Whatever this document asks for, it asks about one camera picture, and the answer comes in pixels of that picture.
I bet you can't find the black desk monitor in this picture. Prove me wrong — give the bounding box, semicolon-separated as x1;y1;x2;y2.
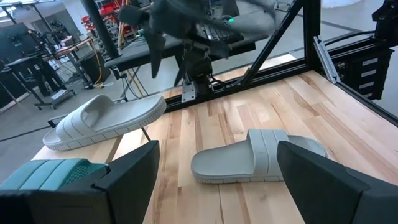
0;23;32;63

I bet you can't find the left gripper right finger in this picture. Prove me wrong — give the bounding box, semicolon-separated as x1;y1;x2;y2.
276;140;398;224

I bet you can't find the teal slide sandal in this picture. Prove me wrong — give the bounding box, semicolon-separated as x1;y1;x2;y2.
0;157;109;191

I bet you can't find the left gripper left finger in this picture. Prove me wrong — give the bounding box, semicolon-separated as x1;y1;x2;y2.
93;139;161;224

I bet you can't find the black table frame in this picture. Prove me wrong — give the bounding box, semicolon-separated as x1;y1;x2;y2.
161;0;398;127

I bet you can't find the black bin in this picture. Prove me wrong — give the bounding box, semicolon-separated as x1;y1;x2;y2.
77;51;112;85

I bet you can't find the grey desk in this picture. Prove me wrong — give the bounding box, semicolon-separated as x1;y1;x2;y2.
198;30;270;62
104;35;187;73

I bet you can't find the black control box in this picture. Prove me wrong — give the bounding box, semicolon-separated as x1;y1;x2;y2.
335;46;395;101

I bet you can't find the black pole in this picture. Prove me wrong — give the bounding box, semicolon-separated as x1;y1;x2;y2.
81;0;121;59

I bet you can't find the grey slide sandal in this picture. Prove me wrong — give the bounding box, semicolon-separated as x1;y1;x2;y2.
42;94;168;152
190;129;328;184

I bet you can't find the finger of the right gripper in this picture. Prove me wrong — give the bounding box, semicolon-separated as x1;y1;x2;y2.
144;28;168;79

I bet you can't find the silver arm base bracket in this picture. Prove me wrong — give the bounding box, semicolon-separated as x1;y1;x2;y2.
181;80;197;103

